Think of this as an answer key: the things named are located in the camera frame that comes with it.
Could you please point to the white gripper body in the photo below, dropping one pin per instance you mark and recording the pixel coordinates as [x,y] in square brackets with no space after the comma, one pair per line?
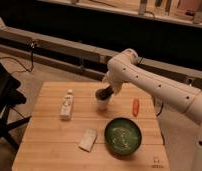
[114,81]

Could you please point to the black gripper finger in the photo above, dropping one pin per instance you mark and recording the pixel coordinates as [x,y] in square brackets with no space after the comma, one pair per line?
[103,94]

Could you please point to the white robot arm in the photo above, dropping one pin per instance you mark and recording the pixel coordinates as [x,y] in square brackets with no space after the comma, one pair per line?
[184,98]

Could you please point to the orange carrot toy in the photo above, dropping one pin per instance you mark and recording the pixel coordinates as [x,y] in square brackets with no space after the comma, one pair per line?
[135,109]

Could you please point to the white plastic bottle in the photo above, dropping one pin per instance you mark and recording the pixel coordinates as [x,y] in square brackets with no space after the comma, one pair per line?
[67,105]

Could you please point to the green bowl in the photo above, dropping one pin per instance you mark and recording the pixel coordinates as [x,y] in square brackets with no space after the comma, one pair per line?
[122,136]

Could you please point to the black office chair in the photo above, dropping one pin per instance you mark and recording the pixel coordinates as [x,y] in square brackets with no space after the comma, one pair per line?
[9,98]

